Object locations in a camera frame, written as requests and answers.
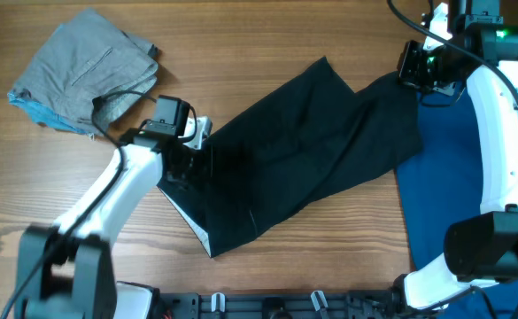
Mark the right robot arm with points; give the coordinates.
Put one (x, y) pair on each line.
(468, 43)

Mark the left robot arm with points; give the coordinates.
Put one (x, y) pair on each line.
(65, 270)

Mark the black shorts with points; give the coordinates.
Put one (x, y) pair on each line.
(309, 139)

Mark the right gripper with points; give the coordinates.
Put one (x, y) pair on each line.
(413, 52)

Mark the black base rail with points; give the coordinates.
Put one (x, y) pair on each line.
(313, 305)

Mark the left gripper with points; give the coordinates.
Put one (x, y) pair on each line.
(206, 171)

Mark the folded grey shorts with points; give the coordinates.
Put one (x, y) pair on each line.
(85, 58)

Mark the blue shirt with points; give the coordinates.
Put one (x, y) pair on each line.
(443, 183)

